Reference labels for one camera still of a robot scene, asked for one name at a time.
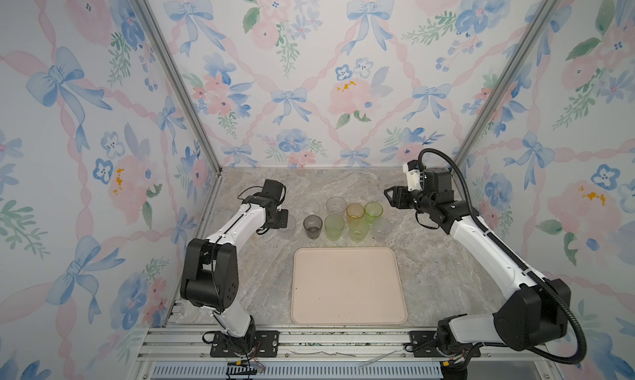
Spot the light green plastic cup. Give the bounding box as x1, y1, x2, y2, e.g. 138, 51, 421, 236
324, 213, 346, 241
349, 218, 370, 242

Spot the clear plastic cup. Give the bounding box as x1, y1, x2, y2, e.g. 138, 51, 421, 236
326, 196, 348, 215
385, 209, 403, 226
370, 218, 393, 241
302, 199, 321, 216
278, 214, 297, 239

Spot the aluminium corner post left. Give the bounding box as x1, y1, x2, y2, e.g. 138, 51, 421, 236
130, 0, 222, 177

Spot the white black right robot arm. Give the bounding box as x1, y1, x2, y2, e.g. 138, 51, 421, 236
384, 161, 571, 356

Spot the black corrugated cable conduit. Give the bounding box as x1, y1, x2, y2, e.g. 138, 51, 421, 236
416, 148, 588, 366

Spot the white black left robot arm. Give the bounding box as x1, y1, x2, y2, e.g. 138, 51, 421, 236
180, 179, 289, 345

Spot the beige plastic tray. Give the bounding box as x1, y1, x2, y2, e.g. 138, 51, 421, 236
290, 247, 408, 326

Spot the aluminium corner post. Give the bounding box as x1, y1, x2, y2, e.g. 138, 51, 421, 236
454, 0, 562, 165
130, 0, 222, 177

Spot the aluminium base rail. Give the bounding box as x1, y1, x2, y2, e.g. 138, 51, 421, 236
129, 325, 563, 379

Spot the grey smoked plastic cup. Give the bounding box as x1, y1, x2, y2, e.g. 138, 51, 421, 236
303, 214, 323, 239

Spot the aluminium corner post right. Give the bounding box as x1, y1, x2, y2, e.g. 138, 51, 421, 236
454, 0, 562, 165

